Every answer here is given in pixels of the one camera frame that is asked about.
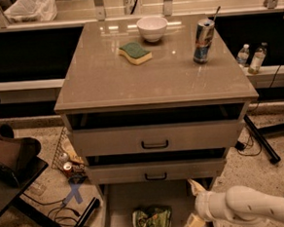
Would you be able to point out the green yellow sponge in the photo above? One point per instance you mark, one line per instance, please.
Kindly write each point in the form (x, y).
(134, 53)

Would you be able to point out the black table leg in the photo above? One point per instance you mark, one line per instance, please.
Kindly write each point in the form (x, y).
(274, 158)

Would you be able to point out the yellowish drink bottle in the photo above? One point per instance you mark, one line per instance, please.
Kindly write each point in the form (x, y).
(258, 59)

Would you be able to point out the red soda can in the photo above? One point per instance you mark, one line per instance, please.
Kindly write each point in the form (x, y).
(67, 168)

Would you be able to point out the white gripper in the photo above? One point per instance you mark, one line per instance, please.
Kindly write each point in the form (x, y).
(202, 205)

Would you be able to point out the blue silver energy drink can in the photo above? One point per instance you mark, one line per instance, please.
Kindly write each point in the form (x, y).
(204, 36)

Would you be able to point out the black desk base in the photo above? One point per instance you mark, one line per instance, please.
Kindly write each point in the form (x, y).
(45, 221)

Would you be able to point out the middle grey drawer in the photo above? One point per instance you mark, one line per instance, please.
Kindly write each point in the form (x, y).
(155, 171)

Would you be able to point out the green jalapeno chip bag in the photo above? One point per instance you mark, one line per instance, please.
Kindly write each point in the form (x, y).
(152, 216)

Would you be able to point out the clear water bottle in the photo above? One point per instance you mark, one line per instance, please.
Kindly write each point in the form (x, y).
(243, 55)

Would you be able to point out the black chair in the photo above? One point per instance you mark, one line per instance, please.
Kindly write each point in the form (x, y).
(19, 165)

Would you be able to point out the white bowl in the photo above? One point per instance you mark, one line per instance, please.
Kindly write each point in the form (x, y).
(152, 29)

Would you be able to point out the top grey drawer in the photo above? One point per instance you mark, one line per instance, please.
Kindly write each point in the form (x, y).
(156, 138)

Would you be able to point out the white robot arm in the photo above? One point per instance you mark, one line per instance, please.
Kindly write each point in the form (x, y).
(239, 205)

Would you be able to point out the blue tape cross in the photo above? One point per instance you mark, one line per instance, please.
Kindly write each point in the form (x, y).
(73, 194)

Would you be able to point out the open bottom drawer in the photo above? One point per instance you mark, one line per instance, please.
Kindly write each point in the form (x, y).
(123, 199)

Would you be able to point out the grey drawer cabinet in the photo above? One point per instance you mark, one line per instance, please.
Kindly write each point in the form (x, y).
(102, 90)

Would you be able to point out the white plastic bag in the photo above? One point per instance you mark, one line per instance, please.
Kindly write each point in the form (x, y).
(31, 10)

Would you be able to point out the wire basket with items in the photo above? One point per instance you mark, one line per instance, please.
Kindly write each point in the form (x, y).
(64, 152)

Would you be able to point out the grey drawer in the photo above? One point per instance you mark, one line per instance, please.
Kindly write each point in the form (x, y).
(155, 171)
(156, 138)

